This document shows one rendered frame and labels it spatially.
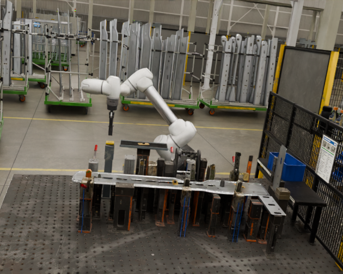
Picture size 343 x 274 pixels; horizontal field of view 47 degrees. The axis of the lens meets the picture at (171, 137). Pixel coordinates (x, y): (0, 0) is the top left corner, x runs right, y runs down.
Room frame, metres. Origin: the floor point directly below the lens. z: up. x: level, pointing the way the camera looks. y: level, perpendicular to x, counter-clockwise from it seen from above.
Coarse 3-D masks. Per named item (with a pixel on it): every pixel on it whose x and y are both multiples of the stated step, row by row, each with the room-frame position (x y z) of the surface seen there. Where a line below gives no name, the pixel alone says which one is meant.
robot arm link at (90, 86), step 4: (84, 80) 2.88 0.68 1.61; (88, 80) 2.87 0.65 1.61; (92, 80) 2.87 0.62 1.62; (96, 80) 2.87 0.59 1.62; (100, 80) 2.89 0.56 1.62; (84, 84) 2.86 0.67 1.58; (88, 84) 2.85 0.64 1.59; (92, 84) 2.85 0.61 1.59; (96, 84) 2.85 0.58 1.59; (100, 84) 2.85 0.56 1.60; (124, 84) 3.35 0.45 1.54; (84, 88) 2.85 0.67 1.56; (88, 88) 2.85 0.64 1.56; (92, 88) 2.84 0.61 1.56; (96, 88) 2.84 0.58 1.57; (100, 88) 2.84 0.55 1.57; (124, 88) 3.23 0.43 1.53; (128, 88) 3.34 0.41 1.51; (88, 92) 2.87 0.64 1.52; (92, 92) 2.86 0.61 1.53; (96, 92) 2.85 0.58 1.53; (100, 92) 2.86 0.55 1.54; (120, 92) 3.19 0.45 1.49; (124, 92) 3.25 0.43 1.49; (128, 92) 3.34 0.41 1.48
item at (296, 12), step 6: (300, 0) 9.31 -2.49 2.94; (294, 6) 9.39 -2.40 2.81; (300, 6) 9.31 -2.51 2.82; (294, 12) 9.34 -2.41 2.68; (300, 12) 9.32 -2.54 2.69; (294, 18) 9.30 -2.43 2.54; (300, 18) 9.33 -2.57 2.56; (294, 24) 9.30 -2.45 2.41; (288, 30) 9.40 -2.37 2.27; (294, 30) 9.31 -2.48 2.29; (288, 36) 9.40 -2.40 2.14; (294, 36) 9.31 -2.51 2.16; (288, 42) 9.36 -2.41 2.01; (294, 42) 9.32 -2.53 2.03
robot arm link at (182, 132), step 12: (144, 72) 3.40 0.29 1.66; (132, 84) 3.39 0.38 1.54; (144, 84) 3.38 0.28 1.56; (156, 96) 3.38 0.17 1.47; (156, 108) 3.37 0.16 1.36; (168, 108) 3.37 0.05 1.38; (168, 120) 3.33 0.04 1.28; (180, 120) 3.32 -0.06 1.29; (180, 132) 3.27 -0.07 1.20; (192, 132) 3.28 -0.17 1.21; (180, 144) 3.26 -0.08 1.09
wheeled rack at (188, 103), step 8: (128, 40) 9.20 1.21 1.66; (128, 48) 9.21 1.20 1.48; (192, 72) 10.47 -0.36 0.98; (200, 80) 9.57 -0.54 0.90; (120, 96) 9.70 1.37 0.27; (192, 96) 10.27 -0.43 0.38; (144, 104) 9.28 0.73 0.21; (152, 104) 9.32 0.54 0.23; (168, 104) 9.40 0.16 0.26; (176, 104) 9.45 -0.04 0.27; (184, 104) 9.54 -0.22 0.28; (192, 104) 9.63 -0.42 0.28; (192, 112) 9.61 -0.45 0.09
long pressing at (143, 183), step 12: (72, 180) 2.45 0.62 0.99; (96, 180) 2.48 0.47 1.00; (108, 180) 2.51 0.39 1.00; (120, 180) 2.53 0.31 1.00; (132, 180) 2.56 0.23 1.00; (144, 180) 2.58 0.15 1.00; (156, 180) 2.61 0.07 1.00; (168, 180) 2.63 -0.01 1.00; (180, 180) 2.66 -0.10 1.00; (216, 180) 2.73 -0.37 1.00; (216, 192) 2.52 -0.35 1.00; (228, 192) 2.54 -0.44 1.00; (252, 192) 2.59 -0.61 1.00; (264, 192) 2.61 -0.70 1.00
